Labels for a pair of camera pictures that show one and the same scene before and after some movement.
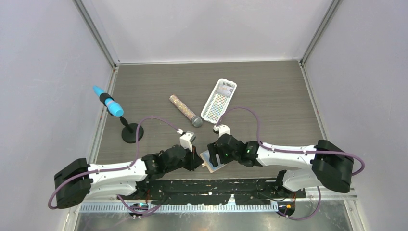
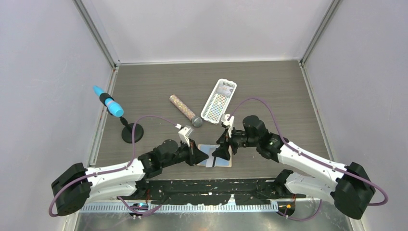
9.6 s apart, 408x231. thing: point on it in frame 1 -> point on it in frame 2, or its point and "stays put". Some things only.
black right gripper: x=212 y=149 -> x=223 y=151
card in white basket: x=225 y=90 stays put
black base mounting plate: x=214 y=191 stays put
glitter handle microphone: x=196 y=121 stays put
